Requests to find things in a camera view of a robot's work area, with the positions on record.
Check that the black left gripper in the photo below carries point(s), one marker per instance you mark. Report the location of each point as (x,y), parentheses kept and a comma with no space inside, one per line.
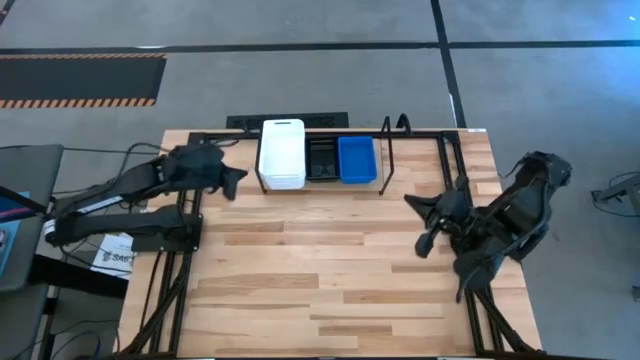
(197,167)

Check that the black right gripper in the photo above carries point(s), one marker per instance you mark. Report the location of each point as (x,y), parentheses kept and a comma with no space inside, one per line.
(452,212)

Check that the blue plastic basket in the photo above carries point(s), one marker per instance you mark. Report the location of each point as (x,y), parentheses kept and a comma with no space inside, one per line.
(357,159)

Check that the black plastic basket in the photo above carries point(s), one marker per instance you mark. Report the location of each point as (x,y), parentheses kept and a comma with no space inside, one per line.
(322,160)

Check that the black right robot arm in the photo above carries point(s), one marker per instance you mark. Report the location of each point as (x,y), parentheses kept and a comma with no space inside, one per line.
(520,210)

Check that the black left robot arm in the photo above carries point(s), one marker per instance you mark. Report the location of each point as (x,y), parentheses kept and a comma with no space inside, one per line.
(115,225)

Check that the black perforated metal panel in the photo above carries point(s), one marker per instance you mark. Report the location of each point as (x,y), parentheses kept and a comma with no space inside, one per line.
(325,120)

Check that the printed white paper sheet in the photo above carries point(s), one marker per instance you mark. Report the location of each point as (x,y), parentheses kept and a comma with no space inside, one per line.
(112,260)

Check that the black mat with striped edge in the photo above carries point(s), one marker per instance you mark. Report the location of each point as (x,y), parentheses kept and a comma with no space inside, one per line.
(80,80)

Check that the black beam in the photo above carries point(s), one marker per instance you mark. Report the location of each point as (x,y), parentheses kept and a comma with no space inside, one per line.
(75,277)

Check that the grey chair base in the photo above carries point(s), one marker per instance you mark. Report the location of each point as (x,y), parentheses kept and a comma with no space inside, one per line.
(622,192)

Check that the blue screen panel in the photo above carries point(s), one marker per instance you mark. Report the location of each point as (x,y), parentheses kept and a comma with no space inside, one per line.
(7,250)

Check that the black metal rig frame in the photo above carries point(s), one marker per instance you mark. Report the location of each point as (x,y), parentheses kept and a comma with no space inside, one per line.
(451,137)

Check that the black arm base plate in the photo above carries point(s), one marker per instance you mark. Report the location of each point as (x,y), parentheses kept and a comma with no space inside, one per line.
(160,246)

